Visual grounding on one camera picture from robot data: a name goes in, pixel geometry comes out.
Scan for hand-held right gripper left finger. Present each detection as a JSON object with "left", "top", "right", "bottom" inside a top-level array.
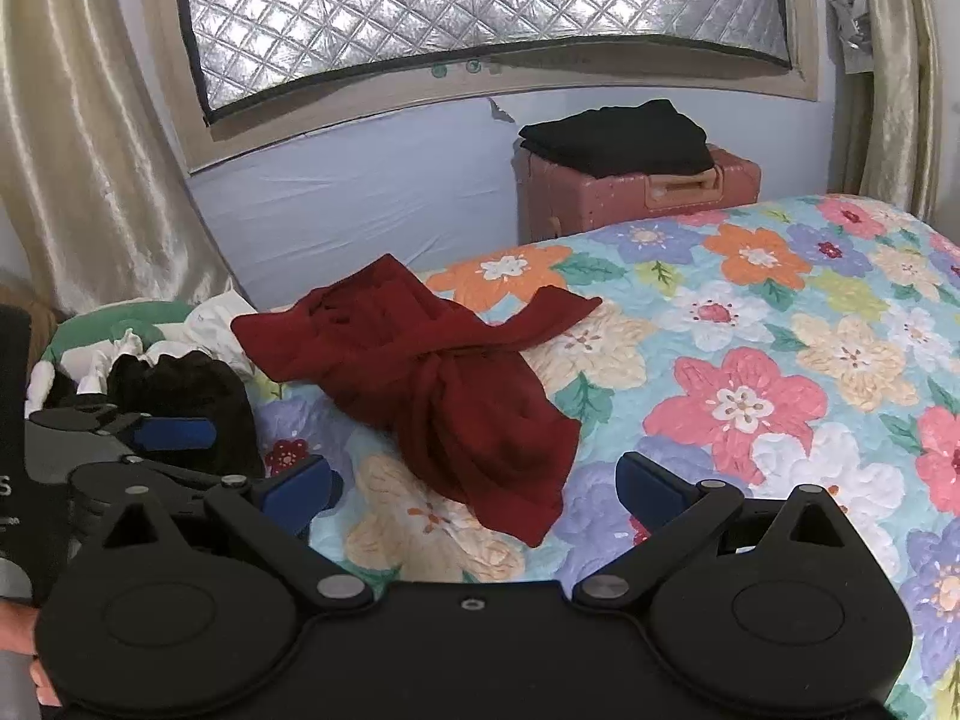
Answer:
[{"left": 97, "top": 456, "right": 374, "bottom": 614}]

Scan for dark red garment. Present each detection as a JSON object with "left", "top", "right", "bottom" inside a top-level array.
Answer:
[{"left": 230, "top": 253, "right": 603, "bottom": 548}]

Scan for beige window frame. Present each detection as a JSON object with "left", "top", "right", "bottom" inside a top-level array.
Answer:
[{"left": 135, "top": 0, "right": 822, "bottom": 173}]

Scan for floral bed quilt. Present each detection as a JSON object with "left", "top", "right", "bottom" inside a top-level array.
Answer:
[{"left": 247, "top": 193, "right": 960, "bottom": 720}]

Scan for silver quilted window cover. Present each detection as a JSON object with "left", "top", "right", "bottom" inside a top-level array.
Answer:
[{"left": 171, "top": 0, "right": 794, "bottom": 126}]

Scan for black folded clothes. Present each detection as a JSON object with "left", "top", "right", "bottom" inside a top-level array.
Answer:
[{"left": 517, "top": 99, "right": 716, "bottom": 179}]

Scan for pink suitcase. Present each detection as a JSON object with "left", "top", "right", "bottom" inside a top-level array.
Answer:
[{"left": 512, "top": 144, "right": 761, "bottom": 246}]

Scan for cream satin curtain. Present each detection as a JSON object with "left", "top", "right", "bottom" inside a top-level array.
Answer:
[
  {"left": 0, "top": 0, "right": 248, "bottom": 316},
  {"left": 847, "top": 0, "right": 953, "bottom": 222}
]

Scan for green and white cloth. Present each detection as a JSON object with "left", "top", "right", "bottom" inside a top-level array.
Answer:
[{"left": 37, "top": 300, "right": 203, "bottom": 391}]

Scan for brown object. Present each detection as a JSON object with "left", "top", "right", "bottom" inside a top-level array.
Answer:
[{"left": 0, "top": 270, "right": 65, "bottom": 361}]

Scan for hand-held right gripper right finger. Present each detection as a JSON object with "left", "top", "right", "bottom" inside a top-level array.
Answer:
[{"left": 572, "top": 452, "right": 854, "bottom": 610}]

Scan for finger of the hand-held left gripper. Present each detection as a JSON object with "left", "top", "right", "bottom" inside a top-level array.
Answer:
[
  {"left": 71, "top": 401, "right": 217, "bottom": 458},
  {"left": 120, "top": 452, "right": 252, "bottom": 487}
]

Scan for person's left hand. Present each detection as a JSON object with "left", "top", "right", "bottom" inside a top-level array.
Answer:
[{"left": 0, "top": 602, "right": 65, "bottom": 707}]

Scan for black cloth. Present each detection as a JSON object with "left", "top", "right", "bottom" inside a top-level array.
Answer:
[{"left": 105, "top": 351, "right": 265, "bottom": 481}]

